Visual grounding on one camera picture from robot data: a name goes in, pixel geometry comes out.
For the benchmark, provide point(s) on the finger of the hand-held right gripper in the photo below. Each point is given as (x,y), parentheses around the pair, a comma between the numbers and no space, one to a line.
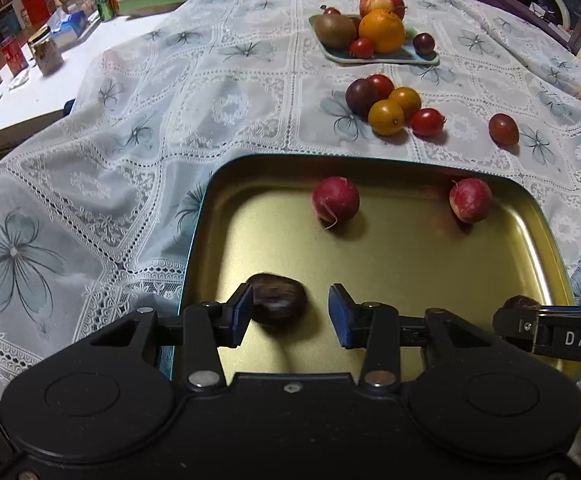
(545,334)

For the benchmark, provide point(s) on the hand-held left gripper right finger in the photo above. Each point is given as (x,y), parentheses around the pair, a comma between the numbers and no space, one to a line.
(339,319)

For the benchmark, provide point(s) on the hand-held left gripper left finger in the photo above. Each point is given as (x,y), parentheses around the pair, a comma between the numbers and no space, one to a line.
(239,316)

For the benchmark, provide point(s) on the dark brown chestnut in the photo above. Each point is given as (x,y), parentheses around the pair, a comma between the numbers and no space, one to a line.
(520,302)
(281,305)

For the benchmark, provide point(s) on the gold metal tin tray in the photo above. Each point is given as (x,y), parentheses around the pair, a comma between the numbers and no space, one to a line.
(420,270)

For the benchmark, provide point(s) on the red radish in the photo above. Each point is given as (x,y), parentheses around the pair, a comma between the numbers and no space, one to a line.
(470,200)
(336,199)

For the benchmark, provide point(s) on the orange cherry tomato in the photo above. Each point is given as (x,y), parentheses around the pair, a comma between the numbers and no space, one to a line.
(406,100)
(386,118)

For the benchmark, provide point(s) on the dark red cherry tomato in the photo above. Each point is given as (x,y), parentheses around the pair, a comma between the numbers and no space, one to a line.
(503,129)

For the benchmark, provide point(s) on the white lace floral tablecloth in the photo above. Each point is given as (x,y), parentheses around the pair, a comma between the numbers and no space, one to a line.
(180,110)

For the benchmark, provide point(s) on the dark purple cherry tomato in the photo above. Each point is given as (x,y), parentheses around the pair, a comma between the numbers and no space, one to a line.
(359,96)
(424,43)

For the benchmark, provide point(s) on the pale green plate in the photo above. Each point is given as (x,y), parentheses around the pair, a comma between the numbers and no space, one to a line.
(410,56)

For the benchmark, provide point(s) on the brown kiwi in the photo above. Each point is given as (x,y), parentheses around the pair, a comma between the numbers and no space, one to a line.
(334,31)

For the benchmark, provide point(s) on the orange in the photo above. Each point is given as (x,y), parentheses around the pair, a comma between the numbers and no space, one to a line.
(383,32)

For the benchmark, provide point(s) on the red apple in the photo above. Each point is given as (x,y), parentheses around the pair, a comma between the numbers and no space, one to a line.
(378,1)

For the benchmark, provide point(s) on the glass jar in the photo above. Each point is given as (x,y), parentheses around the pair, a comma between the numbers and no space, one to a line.
(45,51)

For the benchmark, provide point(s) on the blue tissue pack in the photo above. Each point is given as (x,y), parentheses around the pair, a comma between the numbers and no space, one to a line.
(68,27)

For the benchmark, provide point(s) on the green drink can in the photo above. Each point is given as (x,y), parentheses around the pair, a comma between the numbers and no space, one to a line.
(103,2)

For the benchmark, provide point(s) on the red can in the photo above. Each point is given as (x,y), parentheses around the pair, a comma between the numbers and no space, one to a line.
(14,56)

